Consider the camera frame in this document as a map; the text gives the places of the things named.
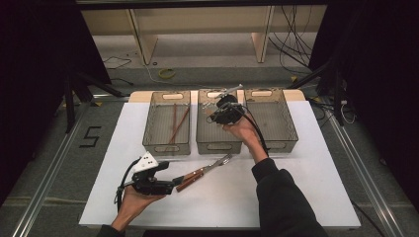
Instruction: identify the person's right hand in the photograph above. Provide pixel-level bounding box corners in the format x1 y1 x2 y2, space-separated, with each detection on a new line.
221 114 263 150

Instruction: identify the right hand-held gripper black cable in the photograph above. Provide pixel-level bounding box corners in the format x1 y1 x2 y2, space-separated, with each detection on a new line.
235 104 271 158

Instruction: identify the aluminium floor rail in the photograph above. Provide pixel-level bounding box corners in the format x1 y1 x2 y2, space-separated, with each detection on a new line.
11 102 92 237
324 98 404 237

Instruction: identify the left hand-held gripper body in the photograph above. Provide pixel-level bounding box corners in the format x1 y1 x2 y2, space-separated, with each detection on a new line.
131 151 176 197

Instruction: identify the light wooden desk frame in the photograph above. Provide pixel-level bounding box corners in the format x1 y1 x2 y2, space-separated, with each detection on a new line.
81 4 328 65

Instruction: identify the bundle of black cables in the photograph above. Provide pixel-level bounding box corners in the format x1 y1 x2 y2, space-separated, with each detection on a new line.
267 4 314 76

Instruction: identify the hand-held gripper black cable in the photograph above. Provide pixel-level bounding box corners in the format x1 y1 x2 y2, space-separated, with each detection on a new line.
235 104 271 158
114 158 142 212

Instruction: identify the person's left hand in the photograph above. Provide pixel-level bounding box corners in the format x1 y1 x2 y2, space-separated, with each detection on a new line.
112 185 166 232

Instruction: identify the black tripod stand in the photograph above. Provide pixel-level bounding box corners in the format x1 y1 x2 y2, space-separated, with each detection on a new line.
63 71 130 134

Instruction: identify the thin black floor cable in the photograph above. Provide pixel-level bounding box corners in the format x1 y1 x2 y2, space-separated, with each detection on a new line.
103 55 132 71

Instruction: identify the yellow tape roll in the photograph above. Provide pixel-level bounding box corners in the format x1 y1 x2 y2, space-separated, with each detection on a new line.
158 67 177 80

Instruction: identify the brown wooden chopstick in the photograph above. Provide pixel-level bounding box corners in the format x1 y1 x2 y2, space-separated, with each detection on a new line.
170 103 178 146
168 107 191 145

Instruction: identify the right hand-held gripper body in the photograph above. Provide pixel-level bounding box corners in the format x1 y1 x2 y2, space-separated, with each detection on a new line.
209 84 247 126

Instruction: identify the white cable with plug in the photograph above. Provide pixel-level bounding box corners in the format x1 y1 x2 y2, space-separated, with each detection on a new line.
340 99 358 125

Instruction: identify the left hand-held gripper black cable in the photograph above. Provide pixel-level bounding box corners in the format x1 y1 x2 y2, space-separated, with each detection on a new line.
114 158 142 212

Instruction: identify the white floor cable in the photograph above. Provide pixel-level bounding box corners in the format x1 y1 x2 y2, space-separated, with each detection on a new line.
125 50 228 90

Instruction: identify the black metal stand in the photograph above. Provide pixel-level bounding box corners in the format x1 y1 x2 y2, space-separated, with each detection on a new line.
288 57 346 127

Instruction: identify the grey translucent plastic bin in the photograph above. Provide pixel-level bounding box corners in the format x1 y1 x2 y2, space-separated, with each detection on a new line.
196 88 244 156
141 90 192 157
243 87 299 154

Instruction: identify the black curtain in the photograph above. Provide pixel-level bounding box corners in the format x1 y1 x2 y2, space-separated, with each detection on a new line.
309 0 419 211
0 0 113 205

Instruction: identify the wooden-handled metal fork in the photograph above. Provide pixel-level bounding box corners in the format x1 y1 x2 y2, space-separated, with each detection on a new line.
179 153 233 186
176 157 231 193

